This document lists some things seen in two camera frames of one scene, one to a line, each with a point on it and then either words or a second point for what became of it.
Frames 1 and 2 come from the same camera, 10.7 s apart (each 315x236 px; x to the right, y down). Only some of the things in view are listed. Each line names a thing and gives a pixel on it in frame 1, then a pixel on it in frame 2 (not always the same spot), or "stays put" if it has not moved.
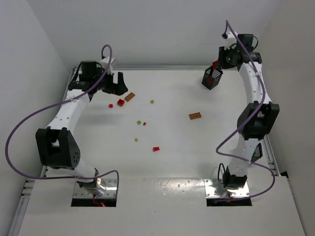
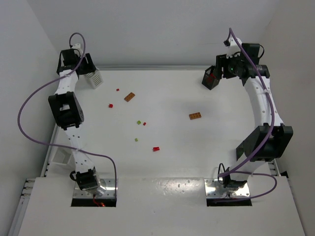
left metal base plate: (110, 191) stays put
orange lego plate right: (195, 115) stays put
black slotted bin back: (211, 77) stays put
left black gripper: (109, 82) → (86, 63)
